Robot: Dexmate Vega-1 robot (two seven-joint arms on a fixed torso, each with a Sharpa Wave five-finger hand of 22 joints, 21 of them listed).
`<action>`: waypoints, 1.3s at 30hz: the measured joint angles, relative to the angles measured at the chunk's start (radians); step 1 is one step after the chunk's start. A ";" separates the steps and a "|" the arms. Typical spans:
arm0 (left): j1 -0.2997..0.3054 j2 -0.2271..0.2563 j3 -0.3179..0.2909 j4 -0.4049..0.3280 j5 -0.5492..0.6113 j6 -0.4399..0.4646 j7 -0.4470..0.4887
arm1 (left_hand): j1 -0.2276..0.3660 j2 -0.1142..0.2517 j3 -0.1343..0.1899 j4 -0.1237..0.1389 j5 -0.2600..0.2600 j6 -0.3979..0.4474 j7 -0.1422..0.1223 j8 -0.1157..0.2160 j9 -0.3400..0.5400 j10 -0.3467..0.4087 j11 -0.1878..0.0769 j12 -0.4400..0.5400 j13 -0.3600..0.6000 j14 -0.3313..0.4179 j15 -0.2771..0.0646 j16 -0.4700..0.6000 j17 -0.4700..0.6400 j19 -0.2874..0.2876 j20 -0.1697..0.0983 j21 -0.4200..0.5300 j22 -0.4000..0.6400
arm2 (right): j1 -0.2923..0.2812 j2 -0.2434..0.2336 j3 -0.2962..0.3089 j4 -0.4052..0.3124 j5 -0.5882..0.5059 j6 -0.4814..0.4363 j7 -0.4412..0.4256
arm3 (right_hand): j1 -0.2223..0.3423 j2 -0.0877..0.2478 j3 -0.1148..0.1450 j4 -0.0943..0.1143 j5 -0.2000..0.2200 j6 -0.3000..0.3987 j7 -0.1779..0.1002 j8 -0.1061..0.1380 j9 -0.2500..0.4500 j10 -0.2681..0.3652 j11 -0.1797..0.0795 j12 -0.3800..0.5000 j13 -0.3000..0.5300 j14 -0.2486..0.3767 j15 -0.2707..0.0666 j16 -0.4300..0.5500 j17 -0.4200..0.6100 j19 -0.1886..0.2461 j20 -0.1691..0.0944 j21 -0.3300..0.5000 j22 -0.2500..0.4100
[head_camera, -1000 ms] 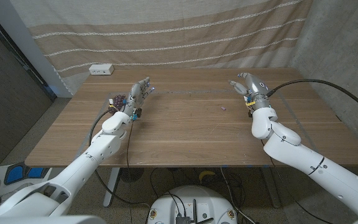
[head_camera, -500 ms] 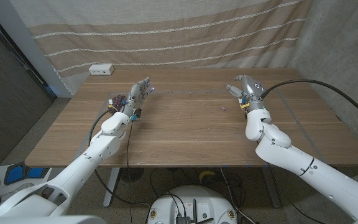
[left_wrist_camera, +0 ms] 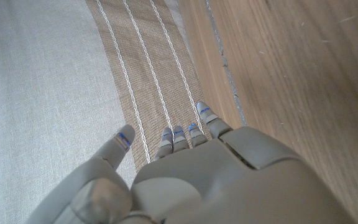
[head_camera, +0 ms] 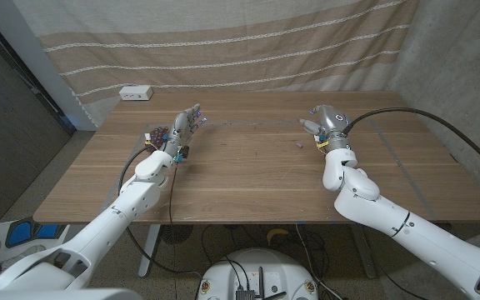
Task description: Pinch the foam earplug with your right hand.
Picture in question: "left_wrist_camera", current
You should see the beige striped backdrop cloth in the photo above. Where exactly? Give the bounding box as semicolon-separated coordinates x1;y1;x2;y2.
0;0;229;224

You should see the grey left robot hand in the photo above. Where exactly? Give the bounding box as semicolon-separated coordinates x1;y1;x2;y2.
25;101;358;224

